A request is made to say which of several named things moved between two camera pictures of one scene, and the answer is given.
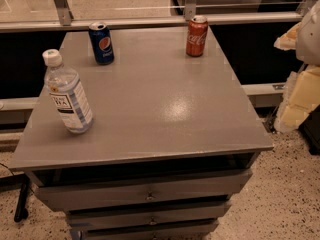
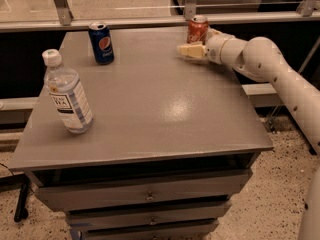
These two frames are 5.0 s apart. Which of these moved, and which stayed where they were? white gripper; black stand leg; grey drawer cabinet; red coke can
Moved: white gripper
Stayed: red coke can; grey drawer cabinet; black stand leg
